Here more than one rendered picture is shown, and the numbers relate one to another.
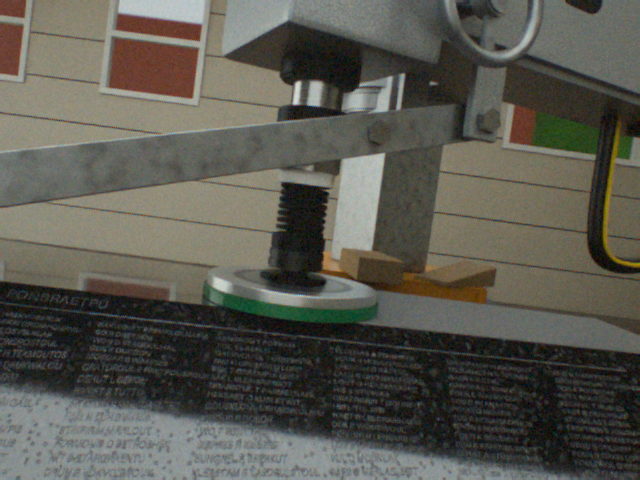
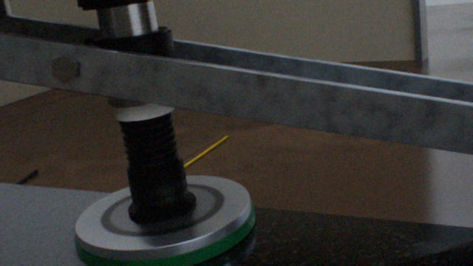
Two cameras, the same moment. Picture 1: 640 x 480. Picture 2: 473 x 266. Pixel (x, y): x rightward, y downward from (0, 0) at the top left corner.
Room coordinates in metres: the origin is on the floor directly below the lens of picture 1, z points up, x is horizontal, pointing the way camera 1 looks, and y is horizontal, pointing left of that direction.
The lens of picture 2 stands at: (1.19, 0.50, 1.11)
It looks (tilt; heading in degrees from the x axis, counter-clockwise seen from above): 16 degrees down; 219
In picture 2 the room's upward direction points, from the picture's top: 9 degrees counter-clockwise
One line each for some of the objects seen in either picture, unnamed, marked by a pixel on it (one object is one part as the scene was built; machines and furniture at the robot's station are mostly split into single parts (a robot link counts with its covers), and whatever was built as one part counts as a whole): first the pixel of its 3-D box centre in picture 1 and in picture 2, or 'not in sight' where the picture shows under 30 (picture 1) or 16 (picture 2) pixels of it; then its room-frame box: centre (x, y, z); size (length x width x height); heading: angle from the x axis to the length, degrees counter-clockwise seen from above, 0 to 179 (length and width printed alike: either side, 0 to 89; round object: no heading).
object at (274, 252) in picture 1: (296, 253); (157, 182); (0.70, 0.02, 0.86); 0.07 x 0.07 x 0.01
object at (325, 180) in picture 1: (307, 171); (142, 97); (0.70, 0.02, 0.97); 0.07 x 0.07 x 0.04
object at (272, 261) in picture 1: (295, 263); (160, 191); (0.70, 0.02, 0.85); 0.07 x 0.07 x 0.01
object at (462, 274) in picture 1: (456, 273); not in sight; (1.37, -0.36, 0.80); 0.20 x 0.10 x 0.05; 131
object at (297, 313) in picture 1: (292, 287); (164, 215); (0.70, 0.02, 0.82); 0.22 x 0.22 x 0.04
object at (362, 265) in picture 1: (369, 265); not in sight; (1.28, -0.14, 0.81); 0.20 x 0.10 x 0.05; 8
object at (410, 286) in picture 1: (375, 271); not in sight; (1.53, -0.19, 0.76); 0.49 x 0.49 x 0.05; 0
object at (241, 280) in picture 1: (292, 285); (163, 212); (0.70, 0.02, 0.82); 0.21 x 0.21 x 0.01
